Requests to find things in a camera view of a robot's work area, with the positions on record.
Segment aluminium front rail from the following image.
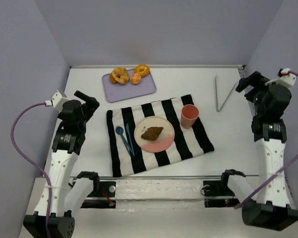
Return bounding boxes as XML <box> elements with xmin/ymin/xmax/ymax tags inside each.
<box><xmin>41</xmin><ymin>175</ymin><xmax>281</xmax><ymax>180</ymax></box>

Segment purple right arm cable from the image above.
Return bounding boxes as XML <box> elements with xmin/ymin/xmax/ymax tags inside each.
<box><xmin>234</xmin><ymin>70</ymin><xmax>298</xmax><ymax>210</ymax></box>

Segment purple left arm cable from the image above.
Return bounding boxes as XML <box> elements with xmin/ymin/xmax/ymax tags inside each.
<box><xmin>10</xmin><ymin>102</ymin><xmax>53</xmax><ymax>238</ymax></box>

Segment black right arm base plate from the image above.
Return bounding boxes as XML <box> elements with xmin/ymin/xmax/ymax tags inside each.
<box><xmin>200</xmin><ymin>180</ymin><xmax>239</xmax><ymax>208</ymax></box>

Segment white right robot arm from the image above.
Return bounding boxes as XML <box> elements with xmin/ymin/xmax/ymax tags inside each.
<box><xmin>221</xmin><ymin>68</ymin><xmax>298</xmax><ymax>231</ymax></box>

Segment blue plastic knife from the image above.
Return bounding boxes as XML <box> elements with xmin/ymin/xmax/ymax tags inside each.
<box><xmin>125</xmin><ymin>123</ymin><xmax>135</xmax><ymax>156</ymax></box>

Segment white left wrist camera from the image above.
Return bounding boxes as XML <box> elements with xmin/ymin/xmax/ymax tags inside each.
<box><xmin>51</xmin><ymin>90</ymin><xmax>68</xmax><ymax>112</ymax></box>

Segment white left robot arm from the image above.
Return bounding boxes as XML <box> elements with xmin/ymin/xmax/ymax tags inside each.
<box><xmin>23</xmin><ymin>91</ymin><xmax>100</xmax><ymax>238</ymax></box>

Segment metal serving tongs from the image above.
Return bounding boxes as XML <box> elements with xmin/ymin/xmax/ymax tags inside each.
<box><xmin>214</xmin><ymin>74</ymin><xmax>237</xmax><ymax>113</ymax></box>

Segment cream pink floral plate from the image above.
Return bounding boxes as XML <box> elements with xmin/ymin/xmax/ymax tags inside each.
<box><xmin>134</xmin><ymin>116</ymin><xmax>175</xmax><ymax>153</ymax></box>

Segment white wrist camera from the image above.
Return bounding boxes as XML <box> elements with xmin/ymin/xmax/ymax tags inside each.
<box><xmin>51</xmin><ymin>90</ymin><xmax>68</xmax><ymax>112</ymax></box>
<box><xmin>265</xmin><ymin>68</ymin><xmax>297</xmax><ymax>88</ymax></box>

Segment lavender plastic tray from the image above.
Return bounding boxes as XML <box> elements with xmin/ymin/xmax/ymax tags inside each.
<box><xmin>102</xmin><ymin>73</ymin><xmax>156</xmax><ymax>103</ymax></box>

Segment brown chocolate croissant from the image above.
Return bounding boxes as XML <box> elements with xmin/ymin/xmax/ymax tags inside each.
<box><xmin>141</xmin><ymin>126</ymin><xmax>164</xmax><ymax>141</ymax></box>

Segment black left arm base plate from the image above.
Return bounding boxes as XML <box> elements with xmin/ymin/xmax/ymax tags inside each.
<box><xmin>81</xmin><ymin>180</ymin><xmax>116</xmax><ymax>209</ymax></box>

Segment small round peach bun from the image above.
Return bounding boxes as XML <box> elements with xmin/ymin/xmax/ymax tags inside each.
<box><xmin>130</xmin><ymin>73</ymin><xmax>142</xmax><ymax>85</ymax></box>

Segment pale twisted bread roll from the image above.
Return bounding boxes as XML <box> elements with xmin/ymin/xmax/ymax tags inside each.
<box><xmin>111</xmin><ymin>67</ymin><xmax>129</xmax><ymax>84</ymax></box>

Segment pink plastic cup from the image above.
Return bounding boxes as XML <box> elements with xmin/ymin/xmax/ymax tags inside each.
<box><xmin>180</xmin><ymin>104</ymin><xmax>199</xmax><ymax>129</ymax></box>

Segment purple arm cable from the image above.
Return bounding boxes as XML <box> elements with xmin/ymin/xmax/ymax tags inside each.
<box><xmin>234</xmin><ymin>70</ymin><xmax>298</xmax><ymax>210</ymax></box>
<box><xmin>10</xmin><ymin>102</ymin><xmax>53</xmax><ymax>238</ymax></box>

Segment yellow ring donut bread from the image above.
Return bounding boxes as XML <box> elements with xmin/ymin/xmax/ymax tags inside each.
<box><xmin>135</xmin><ymin>64</ymin><xmax>150</xmax><ymax>77</ymax></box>

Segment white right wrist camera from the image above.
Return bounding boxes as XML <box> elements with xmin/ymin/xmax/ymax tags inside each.
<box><xmin>265</xmin><ymin>68</ymin><xmax>297</xmax><ymax>88</ymax></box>

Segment blue plastic fork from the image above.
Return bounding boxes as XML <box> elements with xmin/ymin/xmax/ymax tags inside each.
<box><xmin>115</xmin><ymin>126</ymin><xmax>134</xmax><ymax>155</ymax></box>

